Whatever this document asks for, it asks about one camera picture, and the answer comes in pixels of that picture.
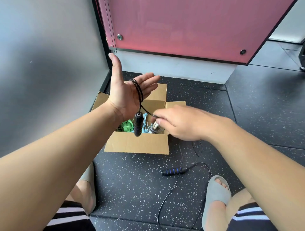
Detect person's right hand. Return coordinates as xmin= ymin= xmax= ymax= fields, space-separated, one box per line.
xmin=151 ymin=105 xmax=236 ymax=142

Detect person's left hand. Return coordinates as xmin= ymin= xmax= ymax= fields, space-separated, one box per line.
xmin=106 ymin=53 xmax=161 ymax=122

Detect green jump rope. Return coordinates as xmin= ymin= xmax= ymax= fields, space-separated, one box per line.
xmin=117 ymin=120 xmax=134 ymax=133

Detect light blue jump rope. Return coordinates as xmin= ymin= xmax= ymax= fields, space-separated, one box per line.
xmin=142 ymin=113 xmax=153 ymax=134

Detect black jump rope blue-striped handles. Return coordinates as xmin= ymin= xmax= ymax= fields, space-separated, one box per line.
xmin=130 ymin=78 xmax=212 ymax=231

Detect grey jump rope white handles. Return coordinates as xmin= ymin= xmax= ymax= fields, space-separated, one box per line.
xmin=146 ymin=120 xmax=165 ymax=134

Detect brown cardboard box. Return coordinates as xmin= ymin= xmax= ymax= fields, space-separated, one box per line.
xmin=91 ymin=83 xmax=187 ymax=155

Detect person's right forearm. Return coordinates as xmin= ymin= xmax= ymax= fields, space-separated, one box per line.
xmin=207 ymin=119 xmax=305 ymax=231

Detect person's left forearm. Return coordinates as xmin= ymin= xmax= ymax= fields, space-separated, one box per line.
xmin=0 ymin=101 xmax=124 ymax=231

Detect grey right slipper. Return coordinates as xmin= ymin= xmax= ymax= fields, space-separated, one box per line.
xmin=202 ymin=175 xmax=232 ymax=231

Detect grey slipper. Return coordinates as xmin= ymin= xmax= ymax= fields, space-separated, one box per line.
xmin=202 ymin=175 xmax=232 ymax=231
xmin=80 ymin=163 xmax=97 ymax=215

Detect grey left slipper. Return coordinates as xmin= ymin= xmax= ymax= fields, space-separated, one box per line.
xmin=80 ymin=163 xmax=97 ymax=215

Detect pink glass panel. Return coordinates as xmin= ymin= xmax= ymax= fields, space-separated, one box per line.
xmin=98 ymin=0 xmax=298 ymax=66

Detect black white-striped shorts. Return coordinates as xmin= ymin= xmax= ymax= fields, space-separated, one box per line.
xmin=44 ymin=201 xmax=278 ymax=231

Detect black gym equipment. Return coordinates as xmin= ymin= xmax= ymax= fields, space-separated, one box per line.
xmin=300 ymin=42 xmax=305 ymax=72

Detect thin blind pull cord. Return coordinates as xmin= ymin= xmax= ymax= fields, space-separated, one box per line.
xmin=104 ymin=0 xmax=118 ymax=56

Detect black wall edge trim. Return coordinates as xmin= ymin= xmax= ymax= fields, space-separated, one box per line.
xmin=89 ymin=0 xmax=113 ymax=112

